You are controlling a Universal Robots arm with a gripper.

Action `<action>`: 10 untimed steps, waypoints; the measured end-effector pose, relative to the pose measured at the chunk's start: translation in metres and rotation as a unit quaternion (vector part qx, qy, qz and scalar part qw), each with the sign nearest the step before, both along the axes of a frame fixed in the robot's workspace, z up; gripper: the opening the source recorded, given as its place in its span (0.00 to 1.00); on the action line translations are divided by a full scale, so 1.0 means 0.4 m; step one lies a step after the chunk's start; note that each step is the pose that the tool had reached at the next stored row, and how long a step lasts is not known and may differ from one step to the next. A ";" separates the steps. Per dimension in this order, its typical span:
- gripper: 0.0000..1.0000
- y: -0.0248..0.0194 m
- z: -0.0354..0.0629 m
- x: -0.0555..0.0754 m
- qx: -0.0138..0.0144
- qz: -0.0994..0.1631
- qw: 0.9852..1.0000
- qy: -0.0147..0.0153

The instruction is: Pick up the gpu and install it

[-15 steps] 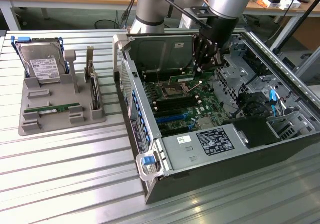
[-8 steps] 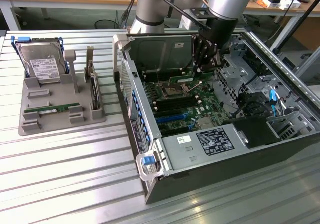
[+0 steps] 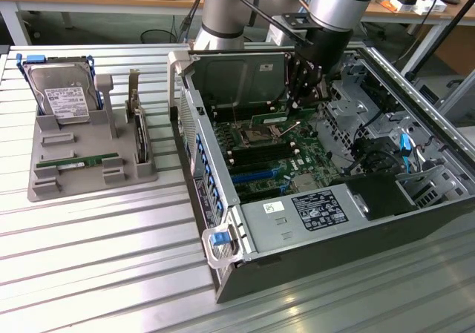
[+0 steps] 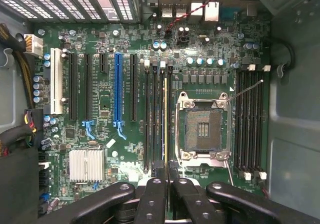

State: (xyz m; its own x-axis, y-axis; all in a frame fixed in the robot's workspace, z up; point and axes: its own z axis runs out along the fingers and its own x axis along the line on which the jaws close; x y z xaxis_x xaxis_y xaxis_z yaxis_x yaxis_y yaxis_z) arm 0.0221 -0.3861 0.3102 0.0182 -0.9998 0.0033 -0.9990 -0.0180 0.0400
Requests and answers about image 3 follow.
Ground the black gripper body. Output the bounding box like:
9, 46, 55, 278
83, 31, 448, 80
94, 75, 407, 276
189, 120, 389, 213
295, 27, 356, 76

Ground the green RAM stick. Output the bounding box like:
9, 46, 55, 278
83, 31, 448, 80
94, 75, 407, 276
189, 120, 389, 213
250, 111, 291, 125
36, 153, 120, 169

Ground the metal socket cover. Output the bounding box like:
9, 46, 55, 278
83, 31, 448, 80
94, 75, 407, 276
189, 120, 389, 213
270, 121, 302, 136

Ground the perforated metal drive cage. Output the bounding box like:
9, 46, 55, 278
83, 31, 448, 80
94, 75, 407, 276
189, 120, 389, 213
317, 60, 389, 159

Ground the black RAM slot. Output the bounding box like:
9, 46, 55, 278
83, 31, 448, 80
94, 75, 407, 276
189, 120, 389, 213
229, 148, 301, 165
209, 102, 274, 116
226, 140, 297, 156

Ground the CPU socket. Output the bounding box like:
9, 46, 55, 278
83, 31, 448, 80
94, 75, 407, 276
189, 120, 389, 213
237, 119, 275, 148

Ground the green motherboard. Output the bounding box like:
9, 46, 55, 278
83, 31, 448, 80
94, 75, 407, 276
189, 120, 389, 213
209, 102, 344, 204

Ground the cluttered wooden desk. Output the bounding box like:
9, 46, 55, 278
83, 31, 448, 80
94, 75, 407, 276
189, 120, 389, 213
359, 0, 475, 76

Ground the silver chipset heatsink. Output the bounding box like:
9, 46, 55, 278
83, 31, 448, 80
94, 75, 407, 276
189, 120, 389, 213
292, 174, 317, 193

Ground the blue expansion slot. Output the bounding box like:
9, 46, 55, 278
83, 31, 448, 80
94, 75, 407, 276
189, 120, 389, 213
232, 168, 280, 185

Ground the white flat box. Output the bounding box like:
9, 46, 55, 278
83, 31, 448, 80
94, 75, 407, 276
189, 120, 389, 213
389, 0, 447, 16

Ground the black expansion slot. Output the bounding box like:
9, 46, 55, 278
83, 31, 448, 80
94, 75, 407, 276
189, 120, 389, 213
237, 185, 282, 202

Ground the black tripod pole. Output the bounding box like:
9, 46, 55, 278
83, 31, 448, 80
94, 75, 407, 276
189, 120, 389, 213
404, 0, 475, 84

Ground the black plastic air shroud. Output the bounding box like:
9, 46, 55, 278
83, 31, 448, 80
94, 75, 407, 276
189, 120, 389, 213
329, 172, 419, 222

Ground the large brown cardboard box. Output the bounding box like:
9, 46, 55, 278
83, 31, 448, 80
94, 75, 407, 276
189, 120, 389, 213
419, 24, 475, 76

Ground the grey power supply unit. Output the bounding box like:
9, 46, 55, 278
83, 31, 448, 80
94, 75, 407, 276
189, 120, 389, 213
240, 183, 369, 255

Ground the grey disk bay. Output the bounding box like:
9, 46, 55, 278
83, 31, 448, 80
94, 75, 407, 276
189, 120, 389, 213
395, 164, 469, 210

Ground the black graphics card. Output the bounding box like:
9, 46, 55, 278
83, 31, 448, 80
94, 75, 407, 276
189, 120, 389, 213
124, 68, 151, 165

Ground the open grey PC case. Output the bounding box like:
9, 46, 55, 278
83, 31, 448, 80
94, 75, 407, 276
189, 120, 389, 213
167, 45, 475, 304

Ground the grey plastic parts rack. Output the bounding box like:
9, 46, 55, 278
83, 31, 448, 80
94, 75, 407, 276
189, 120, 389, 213
27, 73, 160, 203

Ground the hard disk in blue caddy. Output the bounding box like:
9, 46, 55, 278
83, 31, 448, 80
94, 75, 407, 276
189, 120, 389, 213
16, 53, 103, 125

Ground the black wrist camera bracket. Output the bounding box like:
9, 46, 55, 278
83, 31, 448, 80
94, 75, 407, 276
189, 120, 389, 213
269, 11, 317, 47

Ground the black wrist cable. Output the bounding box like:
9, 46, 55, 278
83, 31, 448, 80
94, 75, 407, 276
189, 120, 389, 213
237, 0, 315, 47

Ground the black wire bundle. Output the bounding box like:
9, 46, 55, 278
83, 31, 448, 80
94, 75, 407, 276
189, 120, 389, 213
341, 110, 404, 174

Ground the black hanging robot cable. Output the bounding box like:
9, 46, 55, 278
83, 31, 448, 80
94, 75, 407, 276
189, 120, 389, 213
180, 0, 209, 44

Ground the grey aluminium frame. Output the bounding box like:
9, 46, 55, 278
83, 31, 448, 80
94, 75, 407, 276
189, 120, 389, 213
437, 69, 475, 128

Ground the black floor cable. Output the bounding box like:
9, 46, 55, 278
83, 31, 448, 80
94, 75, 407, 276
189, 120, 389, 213
140, 28, 180, 45

